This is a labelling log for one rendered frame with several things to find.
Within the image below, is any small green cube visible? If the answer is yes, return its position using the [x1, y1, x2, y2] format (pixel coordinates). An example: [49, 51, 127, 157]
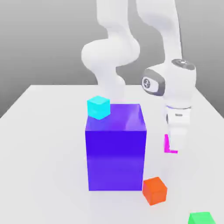
[188, 211, 217, 224]

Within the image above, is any small orange cube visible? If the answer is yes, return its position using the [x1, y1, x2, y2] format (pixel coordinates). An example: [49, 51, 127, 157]
[142, 176, 168, 206]

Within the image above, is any large purple box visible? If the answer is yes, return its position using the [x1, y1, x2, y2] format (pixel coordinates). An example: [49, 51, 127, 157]
[84, 103, 147, 192]

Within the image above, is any small cyan cube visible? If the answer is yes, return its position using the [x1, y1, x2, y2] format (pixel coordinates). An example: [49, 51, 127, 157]
[87, 95, 111, 121]

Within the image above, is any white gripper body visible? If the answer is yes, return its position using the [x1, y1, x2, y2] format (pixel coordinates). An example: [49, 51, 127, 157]
[167, 123, 191, 141]

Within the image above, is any small magenta cube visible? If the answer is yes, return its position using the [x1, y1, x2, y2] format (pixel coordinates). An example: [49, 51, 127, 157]
[164, 134, 179, 154]

